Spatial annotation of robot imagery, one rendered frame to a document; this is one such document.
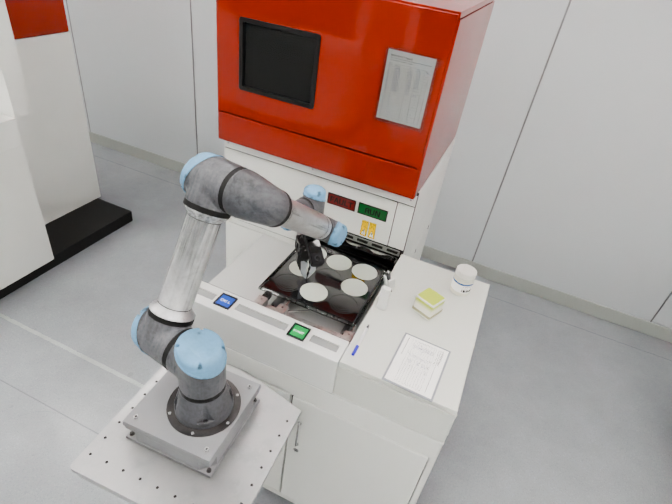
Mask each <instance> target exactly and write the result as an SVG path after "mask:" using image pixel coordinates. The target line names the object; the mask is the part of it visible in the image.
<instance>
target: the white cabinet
mask: <svg viewBox="0 0 672 504"><path fill-rule="evenodd" d="M225 349H226V353H227V361H226V364H230V365H232V366H235V367H237V368H240V369H242V370H244V371H247V372H248V373H249V374H251V375H252V376H254V377H255V378H256V379H258V380H259V381H261V382H262V383H263V384H265V385H266V386H267V387H269V388H270V389H272V390H273V391H274V392H276V393H277V394H278V395H280V396H281V397H283V398H284V399H285V400H287V401H288V402H290V403H291V404H292V405H294V406H295V407H296V408H298V409H299V410H301V414H300V416H299V418H298V420H297V422H296V424H295V425H294V427H293V429H292V431H291V433H290V435H289V437H288V439H287V440H286V442H285V444H284V446H283V448H282V450H281V452H280V453H279V455H278V457H277V459H276V461H275V463H274V465H273V467H272V468H271V470H270V472H269V474H268V476H267V478H266V480H265V482H264V483H263V485H262V487H264V488H266V489H268V490H270V491H272V492H273V493H275V494H277V495H279V496H281V497H283V498H285V499H287V500H289V501H290V502H292V503H294V504H416V503H417V500H418V498H419V496H420V493H421V491H422V489H423V487H424V485H425V483H426V480H427V478H428V476H429V474H430V472H431V470H432V467H433V465H434V463H435V461H436V459H437V457H438V454H439V452H440V450H441V448H442V446H443V445H444V442H441V441H439V440H436V439H434V438H432V437H430V436H428V435H425V434H423V433H421V432H419V431H416V430H414V429H412V428H410V427H407V426H405V425H403V424H401V423H399V422H396V421H394V420H392V419H390V418H387V417H385V416H383V415H381V414H378V413H376V412H374V411H372V410H370V409H367V408H365V407H363V406H361V405H358V404H356V403H354V402H352V401H349V400H347V399H345V398H343V397H341V396H338V395H336V394H334V393H332V394H330V393H327V392H325V391H323V390H321V389H319V388H316V387H314V386H312V385H310V384H307V383H305V382H303V381H301V380H299V379H296V378H294V377H292V376H290V375H287V374H285V373H283V372H281V371H279V370H276V369H274V368H272V367H270V366H267V365H265V364H263V363H261V362H259V361H256V360H254V359H252V358H250V357H247V356H245V355H243V354H241V353H239V352H236V351H234V350H232V349H230V348H227V347H225Z"/></svg>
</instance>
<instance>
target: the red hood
mask: <svg viewBox="0 0 672 504"><path fill-rule="evenodd" d="M494 3H495V1H494V0H216V24H217V81H218V137H219V138H220V139H223V140H226V141H229V142H232V143H235V144H239V145H242V146H245V147H248V148H251V149H254V150H258V151H261V152H264V153H267V154H270V155H273V156H277V157H280V158H283V159H286V160H289V161H292V162H296V163H299V164H302V165H305V166H308V167H311V168H315V169H318V170H321V171H324V172H327V173H330V174H334V175H337V176H340V177H343V178H346V179H349V180H353V181H356V182H359V183H362V184H365V185H368V186H372V187H375V188H378V189H381V190H384V191H387V192H391V193H394V194H397V195H400V196H403V197H406V198H410V199H414V198H415V197H416V195H417V194H418V192H419V191H420V189H421V188H422V186H423V185H424V183H425V182H426V180H427V179H428V177H429V176H430V174H431V173H432V171H433V169H434V168H435V166H436V165H437V163H438V162H439V160H440V159H441V157H442V156H443V154H444V153H445V151H446V150H447V148H448V147H449V145H450V144H451V142H452V141H453V139H454V138H455V136H456V133H457V129H458V126H459V123H460V119H461V116H462V112H463V109H464V105H465V102H466V99H467V95H468V92H469V88H470V85H471V82H472V78H473V75H474V71H475V68H476V65H477V61H478V58H479V54H480V51H481V47H482V44H483V41H484V37H485V34H486V30H487V27H488V24H489V20H490V17H491V13H492V10H493V7H494Z"/></svg>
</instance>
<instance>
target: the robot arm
mask: <svg viewBox="0 0 672 504"><path fill-rule="evenodd" d="M180 184H181V188H182V189H183V191H184V192H185V193H186V194H185V198H184V201H183V205H184V207H185V209H186V211H187V213H186V216H185V219H184V222H183V225H182V228H181V231H180V234H179V237H178V240H177V243H176V246H175V249H174V252H173V255H172V258H171V261H170V264H169V267H168V270H167V273H166V276H165V279H164V282H163V285H162V288H161V292H160V295H159V298H158V299H157V300H154V301H152V302H151V303H150V305H149V306H147V307H145V308H143V309H142V310H141V311H140V315H138V314H137V316H136V317H135V319H134V321H133V323H132V327H131V337H132V340H133V342H134V344H135V345H136V346H137V347H138V348H139V349H140V350H141V351H142V352H143V353H144V354H146V355H148V356H150V357H151V358H152V359H154V360H155V361H156V362H158V363H159V364H160V365H161V366H163V367H164V368H165V369H167V370H168V371H169V372H171V373H172V374H173V375H175V376H176V377H177V379H178V383H179V389H178V391H177V394H176V396H175V400H174V411H175V415H176V417H177V419H178V421H179V422H180V423H182V424H183V425H184V426H186V427H188V428H192V429H198V430H202V429H209V428H212V427H215V426H217V425H219V424H220V423H222V422H223V421H224V420H226V419H227V417H228V416H229V415H230V413H231V411H232V409H233V405H234V396H233V392H232V389H231V387H230V386H229V384H228V383H227V381H226V361H227V353H226V349H225V345H224V342H223V340H222V338H221V337H220V336H219V335H218V334H217V333H215V332H214V331H212V330H209V329H206V328H203V330H200V328H193V327H192V326H193V323H194V320H195V317H196V314H195V312H194V310H193V309H192V307H193V304H194V301H195V298H196V296H197V293H198V290H199V287H200V284H201V281H202V278H203V275H204V272H205V270H206V267H207V264H208V261H209V258H210V255H211V252H212V249H213V247H214V244H215V241H216V238H217V235H218V232H219V229H220V226H221V224H222V223H223V222H225V221H227V220H229V219H230V217H231V216H233V217H235V218H238V219H241V220H245V221H249V222H253V223H257V224H261V225H264V226H268V227H272V228H276V227H281V228H282V229H284V230H286V231H291V230H292V231H295V232H298V233H301V235H296V240H295V248H296V251H297V257H296V262H297V265H298V267H299V270H300V272H301V274H302V276H303V277H304V278H305V279H306V278H309V277H310V276H311V275H312V274H313V272H314V271H315V270H316V269H317V267H319V266H323V264H324V262H325V260H324V256H323V252H322V248H321V244H320V241H323V242H325V243H327V244H328V245H331V246H334V247H339V246H340V245H341V244H342V243H343V242H344V240H345V238H346V236H347V227H346V225H344V224H342V223H340V221H336V220H334V219H332V218H330V217H328V216H326V215H324V208H325V201H326V190H325V189H324V188H323V187H322V186H320V185H316V184H310V185H307V186H305V188H304V191H303V196H302V197H300V198H299V199H297V200H293V199H291V197H290V195H289V194H288V193H287V192H285V191H284V190H282V189H280V188H278V187H277V186H275V185H274V184H272V183H271V182H270V181H268V180H267V179H265V178H264V177H262V176H261V175H259V174H258V173H256V172H254V171H252V170H250V169H247V168H245V167H243V166H241V165H239V164H237V163H234V162H232V161H230V160H228V159H226V158H225V157H223V156H221V155H216V154H214V153H210V152H203V153H199V154H197V155H196V156H195V157H192V158H191V159H190V160H189V161H188V162H187V163H186V164H185V166H184V167H183V169H182V171H181V175H180ZM300 236H301V237H300ZM296 241H297V246H296ZM308 259H309V261H308V262H307V260H308ZM308 263H309V268H308V272H307V270H306V268H307V266H308ZM306 273H307V274H306Z"/></svg>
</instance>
